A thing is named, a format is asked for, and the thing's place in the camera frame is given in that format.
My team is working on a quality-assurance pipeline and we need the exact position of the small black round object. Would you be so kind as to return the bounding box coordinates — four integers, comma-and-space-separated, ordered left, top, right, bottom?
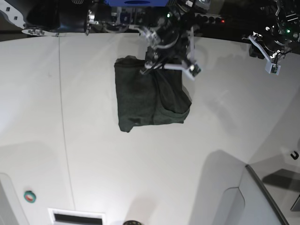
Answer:
123, 220, 142, 225

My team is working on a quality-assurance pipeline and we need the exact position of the grey power strip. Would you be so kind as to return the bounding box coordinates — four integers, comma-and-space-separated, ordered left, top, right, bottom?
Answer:
195, 13, 226, 24

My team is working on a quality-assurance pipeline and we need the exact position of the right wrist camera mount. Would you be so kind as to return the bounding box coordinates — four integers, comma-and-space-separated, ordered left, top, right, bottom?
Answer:
183, 62, 202, 81

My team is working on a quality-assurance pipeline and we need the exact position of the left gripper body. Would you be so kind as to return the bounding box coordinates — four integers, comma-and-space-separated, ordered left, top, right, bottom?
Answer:
247, 25, 293, 63

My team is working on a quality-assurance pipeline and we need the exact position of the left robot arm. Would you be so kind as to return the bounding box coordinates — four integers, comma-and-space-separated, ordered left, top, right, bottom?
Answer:
249, 0, 300, 64

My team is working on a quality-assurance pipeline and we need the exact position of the blue plastic bin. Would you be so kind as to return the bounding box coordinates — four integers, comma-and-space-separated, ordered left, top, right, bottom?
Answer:
105, 0, 169, 7

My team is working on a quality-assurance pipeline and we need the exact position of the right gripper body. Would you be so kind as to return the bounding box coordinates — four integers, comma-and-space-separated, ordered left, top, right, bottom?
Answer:
139, 25, 196, 75

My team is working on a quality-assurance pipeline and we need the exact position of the dark green t-shirt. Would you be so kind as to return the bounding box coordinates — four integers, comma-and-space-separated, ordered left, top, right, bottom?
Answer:
114, 56, 192, 133

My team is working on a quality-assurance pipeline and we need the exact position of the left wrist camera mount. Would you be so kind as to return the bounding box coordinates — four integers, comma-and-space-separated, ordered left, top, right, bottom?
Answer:
265, 61, 281, 75

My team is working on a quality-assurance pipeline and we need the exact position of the green red tape roll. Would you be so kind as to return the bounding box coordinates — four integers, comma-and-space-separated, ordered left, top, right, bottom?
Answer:
23, 191, 37, 203

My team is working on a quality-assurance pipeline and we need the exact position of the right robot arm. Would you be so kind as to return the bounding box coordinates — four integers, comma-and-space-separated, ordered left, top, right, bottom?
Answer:
0, 0, 201, 78

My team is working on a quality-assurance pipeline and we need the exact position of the black U-shaped hook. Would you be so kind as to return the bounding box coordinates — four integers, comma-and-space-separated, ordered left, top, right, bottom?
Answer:
290, 151, 300, 160

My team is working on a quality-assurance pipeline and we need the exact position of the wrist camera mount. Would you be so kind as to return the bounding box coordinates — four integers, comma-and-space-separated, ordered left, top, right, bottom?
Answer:
183, 62, 202, 81
265, 61, 281, 75

